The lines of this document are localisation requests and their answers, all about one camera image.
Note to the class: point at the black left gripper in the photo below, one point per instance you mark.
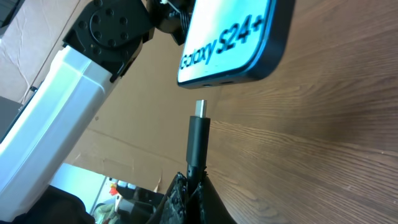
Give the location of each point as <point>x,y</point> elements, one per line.
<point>171,17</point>

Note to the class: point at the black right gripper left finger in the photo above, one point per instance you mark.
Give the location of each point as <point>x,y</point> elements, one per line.
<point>172,208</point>

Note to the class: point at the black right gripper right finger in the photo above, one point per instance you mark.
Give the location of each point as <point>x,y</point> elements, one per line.
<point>211,209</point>

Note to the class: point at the blue Samsung smartphone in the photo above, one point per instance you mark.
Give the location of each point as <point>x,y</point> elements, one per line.
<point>234,41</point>

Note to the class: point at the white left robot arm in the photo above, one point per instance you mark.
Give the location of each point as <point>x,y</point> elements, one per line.
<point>98,49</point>

